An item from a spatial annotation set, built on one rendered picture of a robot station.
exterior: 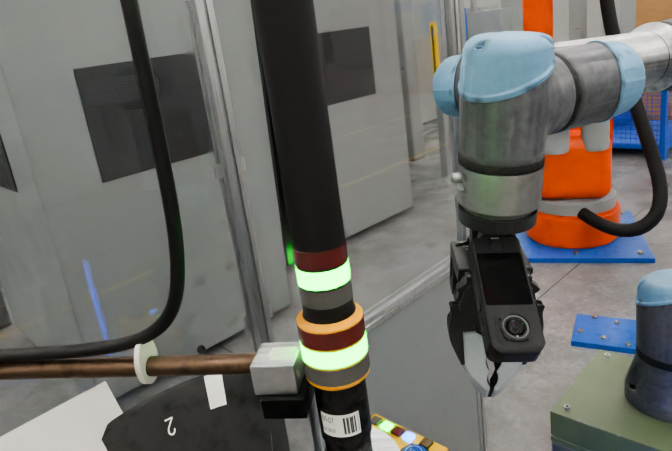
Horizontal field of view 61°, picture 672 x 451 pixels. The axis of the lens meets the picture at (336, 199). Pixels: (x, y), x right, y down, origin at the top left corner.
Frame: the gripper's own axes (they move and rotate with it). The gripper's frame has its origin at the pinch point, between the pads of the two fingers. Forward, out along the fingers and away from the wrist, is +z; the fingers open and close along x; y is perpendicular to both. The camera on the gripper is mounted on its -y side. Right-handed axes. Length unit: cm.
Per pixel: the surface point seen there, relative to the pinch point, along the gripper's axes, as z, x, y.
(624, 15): 69, -412, 981
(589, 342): 147, -96, 202
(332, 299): -22.9, 14.0, -17.9
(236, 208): 4, 40, 58
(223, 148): -9, 41, 59
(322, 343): -20.3, 14.7, -18.7
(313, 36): -38.1, 14.3, -15.6
